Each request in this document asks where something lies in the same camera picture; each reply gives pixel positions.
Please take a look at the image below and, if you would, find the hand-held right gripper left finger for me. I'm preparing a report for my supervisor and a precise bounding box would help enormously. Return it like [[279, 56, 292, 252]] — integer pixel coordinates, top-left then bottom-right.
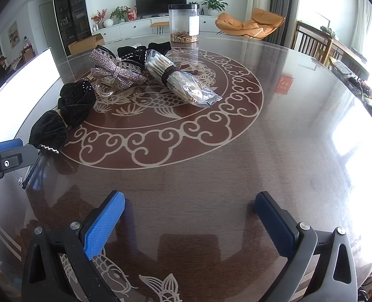
[[22, 190, 126, 302]]

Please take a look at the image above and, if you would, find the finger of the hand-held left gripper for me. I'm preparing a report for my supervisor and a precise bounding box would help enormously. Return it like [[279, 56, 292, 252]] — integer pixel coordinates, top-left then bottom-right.
[[0, 145, 39, 193], [0, 138, 22, 155]]

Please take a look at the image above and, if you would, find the dark hair tie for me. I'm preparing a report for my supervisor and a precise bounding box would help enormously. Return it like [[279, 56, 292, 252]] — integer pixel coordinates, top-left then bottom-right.
[[161, 66, 178, 85]]

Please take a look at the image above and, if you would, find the cotton swab pack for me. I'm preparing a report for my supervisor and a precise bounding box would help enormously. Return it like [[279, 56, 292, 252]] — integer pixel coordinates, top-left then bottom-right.
[[144, 50, 221, 108]]

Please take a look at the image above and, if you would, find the clear jar with black lid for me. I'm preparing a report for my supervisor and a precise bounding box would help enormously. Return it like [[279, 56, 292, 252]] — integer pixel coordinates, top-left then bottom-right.
[[168, 4, 200, 43]]

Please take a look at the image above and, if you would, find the cardboard box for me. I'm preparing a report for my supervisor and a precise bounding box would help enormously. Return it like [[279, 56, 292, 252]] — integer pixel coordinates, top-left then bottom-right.
[[68, 33, 105, 55]]

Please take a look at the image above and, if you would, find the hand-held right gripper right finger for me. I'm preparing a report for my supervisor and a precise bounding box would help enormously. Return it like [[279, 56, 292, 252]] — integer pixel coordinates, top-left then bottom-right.
[[255, 191, 358, 302]]

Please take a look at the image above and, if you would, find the rhinestone bow hair clip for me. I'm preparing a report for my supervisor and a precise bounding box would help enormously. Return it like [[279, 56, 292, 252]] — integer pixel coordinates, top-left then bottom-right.
[[89, 49, 149, 89]]

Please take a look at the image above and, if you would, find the bushy potted plant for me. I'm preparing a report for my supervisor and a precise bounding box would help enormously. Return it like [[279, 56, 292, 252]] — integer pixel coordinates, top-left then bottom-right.
[[110, 6, 128, 23]]

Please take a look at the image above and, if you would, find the large potted plant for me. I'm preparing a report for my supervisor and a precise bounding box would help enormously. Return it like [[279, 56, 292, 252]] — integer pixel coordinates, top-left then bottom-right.
[[201, 0, 229, 16]]

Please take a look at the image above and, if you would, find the white television cabinet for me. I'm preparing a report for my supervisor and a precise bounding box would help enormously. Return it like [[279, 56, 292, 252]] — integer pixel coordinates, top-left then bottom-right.
[[92, 15, 221, 43]]

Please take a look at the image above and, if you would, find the dark display cabinet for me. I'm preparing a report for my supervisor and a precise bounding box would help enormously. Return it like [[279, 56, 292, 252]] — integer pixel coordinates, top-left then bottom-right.
[[52, 0, 92, 57]]

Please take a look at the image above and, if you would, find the orange lounge chair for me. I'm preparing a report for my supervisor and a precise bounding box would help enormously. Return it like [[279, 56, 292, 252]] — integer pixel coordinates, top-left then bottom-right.
[[215, 8, 285, 40]]

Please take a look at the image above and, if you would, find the wooden chair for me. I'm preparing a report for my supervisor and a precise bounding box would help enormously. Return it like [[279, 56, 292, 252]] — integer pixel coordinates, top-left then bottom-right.
[[294, 20, 334, 66]]

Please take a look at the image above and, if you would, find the orange stool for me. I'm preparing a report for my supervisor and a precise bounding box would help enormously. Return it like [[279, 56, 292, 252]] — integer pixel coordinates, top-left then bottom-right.
[[150, 21, 170, 33]]

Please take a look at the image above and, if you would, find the wall picture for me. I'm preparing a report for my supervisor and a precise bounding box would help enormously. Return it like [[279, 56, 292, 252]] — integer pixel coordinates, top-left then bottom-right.
[[7, 21, 19, 48]]

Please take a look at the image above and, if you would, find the black bow with white stitching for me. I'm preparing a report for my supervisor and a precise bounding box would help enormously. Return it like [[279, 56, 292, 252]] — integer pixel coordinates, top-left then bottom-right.
[[117, 41, 172, 70]]

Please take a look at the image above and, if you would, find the flat screen television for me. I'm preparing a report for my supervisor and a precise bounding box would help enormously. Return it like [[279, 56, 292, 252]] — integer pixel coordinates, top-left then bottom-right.
[[135, 0, 187, 17]]

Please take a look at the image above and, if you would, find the grey curtain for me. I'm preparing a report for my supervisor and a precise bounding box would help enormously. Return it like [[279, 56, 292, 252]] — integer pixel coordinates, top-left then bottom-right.
[[269, 0, 300, 46]]

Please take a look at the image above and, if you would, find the black velvet bow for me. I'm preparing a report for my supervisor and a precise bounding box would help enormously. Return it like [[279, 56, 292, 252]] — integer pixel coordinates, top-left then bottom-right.
[[29, 81, 97, 155]]

